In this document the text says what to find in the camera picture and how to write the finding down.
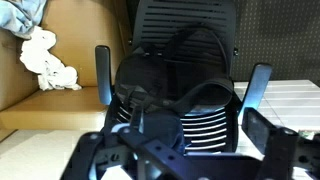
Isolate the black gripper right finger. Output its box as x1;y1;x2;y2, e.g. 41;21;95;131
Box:
241;108;320;180

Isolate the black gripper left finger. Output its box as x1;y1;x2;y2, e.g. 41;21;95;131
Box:
61;123;188;180

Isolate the dark blue clothing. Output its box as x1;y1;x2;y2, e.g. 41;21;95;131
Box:
133;109;186;155

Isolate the black garment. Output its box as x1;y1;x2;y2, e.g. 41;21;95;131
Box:
114;28;234;114

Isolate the white crumpled clothing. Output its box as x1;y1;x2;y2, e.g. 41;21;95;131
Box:
19;25;83;92

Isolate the black slatted office chair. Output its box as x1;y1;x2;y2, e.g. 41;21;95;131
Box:
94;0;273;156

